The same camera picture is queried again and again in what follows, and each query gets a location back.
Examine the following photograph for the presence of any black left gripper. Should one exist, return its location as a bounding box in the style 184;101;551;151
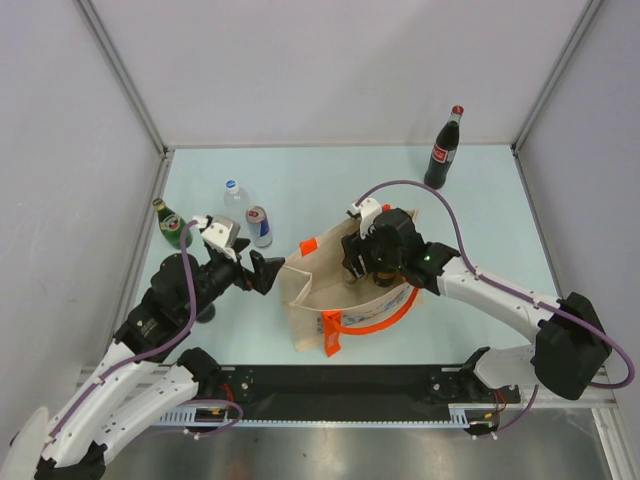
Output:
183;237;285;320

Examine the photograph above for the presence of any black gold drink can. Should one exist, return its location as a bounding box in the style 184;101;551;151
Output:
372;270;399;288

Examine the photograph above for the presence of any clear glass bottle green cap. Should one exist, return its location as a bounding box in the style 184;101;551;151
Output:
341;269;359;288

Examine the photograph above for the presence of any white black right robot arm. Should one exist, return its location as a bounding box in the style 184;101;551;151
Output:
341;208;612;401

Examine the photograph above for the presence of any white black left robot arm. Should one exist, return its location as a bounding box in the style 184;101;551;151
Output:
35;249;285;479

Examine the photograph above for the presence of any beige canvas tote bag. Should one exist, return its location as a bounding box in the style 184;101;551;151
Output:
278;219;419;357

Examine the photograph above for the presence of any blue white drink can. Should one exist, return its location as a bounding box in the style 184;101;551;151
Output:
246;205;273;248

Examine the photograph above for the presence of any clear plastic water bottle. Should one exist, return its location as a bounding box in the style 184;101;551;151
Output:
224;179;250;225

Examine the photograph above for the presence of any glass cola bottle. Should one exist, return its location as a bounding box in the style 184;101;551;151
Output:
423;105;464;190

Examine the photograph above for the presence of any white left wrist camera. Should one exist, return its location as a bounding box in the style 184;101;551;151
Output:
192;215;240;262

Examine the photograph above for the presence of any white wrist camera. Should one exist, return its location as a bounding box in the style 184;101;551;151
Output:
192;215;240;262
347;197;383;239

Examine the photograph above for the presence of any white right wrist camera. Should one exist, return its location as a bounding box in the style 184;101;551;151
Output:
347;197;383;239

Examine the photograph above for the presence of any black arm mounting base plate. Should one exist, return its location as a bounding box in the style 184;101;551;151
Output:
222;365;521;405

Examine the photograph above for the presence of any aluminium frame rail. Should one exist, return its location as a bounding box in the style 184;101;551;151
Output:
74;364;617;429

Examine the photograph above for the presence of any left aluminium corner post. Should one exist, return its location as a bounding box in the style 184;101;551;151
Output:
72;0;170;159

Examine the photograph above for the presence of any aluminium corner post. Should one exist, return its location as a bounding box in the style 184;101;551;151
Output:
511;0;606;152
72;0;170;159

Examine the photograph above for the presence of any right aluminium corner post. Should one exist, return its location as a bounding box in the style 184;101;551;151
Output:
511;0;606;152

